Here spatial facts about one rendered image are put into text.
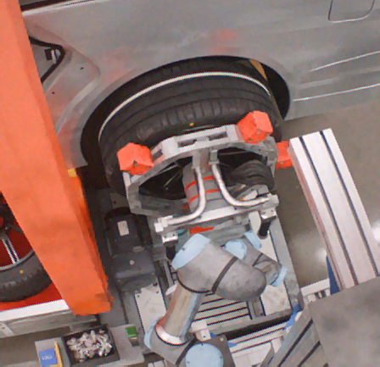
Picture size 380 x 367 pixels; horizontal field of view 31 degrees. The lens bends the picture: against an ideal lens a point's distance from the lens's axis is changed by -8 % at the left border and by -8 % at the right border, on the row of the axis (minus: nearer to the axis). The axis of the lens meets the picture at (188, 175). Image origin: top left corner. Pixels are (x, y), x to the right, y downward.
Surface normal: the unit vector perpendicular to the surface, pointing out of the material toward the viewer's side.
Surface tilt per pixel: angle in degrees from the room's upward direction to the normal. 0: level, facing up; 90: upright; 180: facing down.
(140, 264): 0
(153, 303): 0
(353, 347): 0
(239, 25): 90
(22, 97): 90
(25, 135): 90
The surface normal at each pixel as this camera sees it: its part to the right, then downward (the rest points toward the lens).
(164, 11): 0.25, 0.80
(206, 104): 0.11, -0.46
